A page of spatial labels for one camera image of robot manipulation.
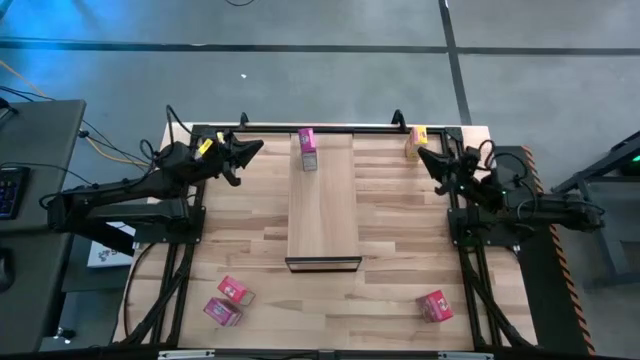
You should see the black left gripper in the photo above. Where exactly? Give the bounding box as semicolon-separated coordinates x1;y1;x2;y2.
199;132;265;187

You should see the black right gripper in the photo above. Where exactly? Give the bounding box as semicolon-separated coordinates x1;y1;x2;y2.
418;148;481;196

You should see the purple cereal box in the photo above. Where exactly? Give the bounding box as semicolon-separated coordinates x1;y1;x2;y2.
202;296;245;328
297;127;319;173

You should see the red cereal box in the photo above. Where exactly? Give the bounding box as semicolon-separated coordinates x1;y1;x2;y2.
415;289;455;324
216;274;256;306

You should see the black mat with orange stripes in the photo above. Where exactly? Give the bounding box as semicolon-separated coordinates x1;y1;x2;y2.
492;144;597;356

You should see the white printed box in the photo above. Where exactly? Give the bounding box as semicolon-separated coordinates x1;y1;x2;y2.
87;222;137;269

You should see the grey desk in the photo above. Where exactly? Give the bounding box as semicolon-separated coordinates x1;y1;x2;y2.
0;98;88;234
0;225;75;354

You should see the black keyboard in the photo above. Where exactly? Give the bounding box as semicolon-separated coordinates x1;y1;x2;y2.
0;167;30;221

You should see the shiny desk caster wheel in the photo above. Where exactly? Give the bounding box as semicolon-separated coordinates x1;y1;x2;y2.
53;325;77;346

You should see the black computer mouse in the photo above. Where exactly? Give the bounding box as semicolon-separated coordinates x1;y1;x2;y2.
0;248;16;294

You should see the black metal table frame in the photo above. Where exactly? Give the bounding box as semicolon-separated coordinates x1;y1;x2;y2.
114;122;539;351

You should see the wooden shelf with black frame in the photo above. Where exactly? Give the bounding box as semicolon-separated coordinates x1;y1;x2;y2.
284;132;363;274

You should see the orange cable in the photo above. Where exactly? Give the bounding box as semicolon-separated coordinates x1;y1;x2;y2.
0;59;154;167

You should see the black metal workstation frame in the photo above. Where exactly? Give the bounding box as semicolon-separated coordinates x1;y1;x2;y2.
549;128;640;291

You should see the silver metal bracket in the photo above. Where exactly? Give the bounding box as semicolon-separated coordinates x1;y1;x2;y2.
157;349;216;360
437;351;495;360

